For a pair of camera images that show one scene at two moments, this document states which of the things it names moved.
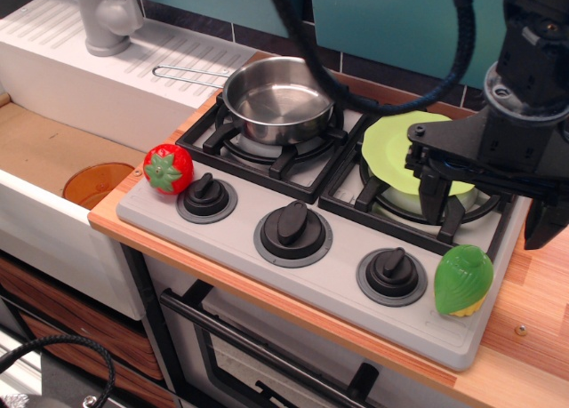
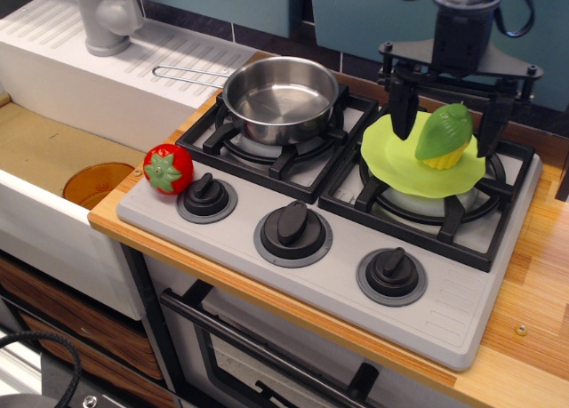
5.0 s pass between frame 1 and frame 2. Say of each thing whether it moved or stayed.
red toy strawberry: stayed
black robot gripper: moved
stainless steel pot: stayed
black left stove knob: stayed
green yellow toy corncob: moved
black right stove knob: stayed
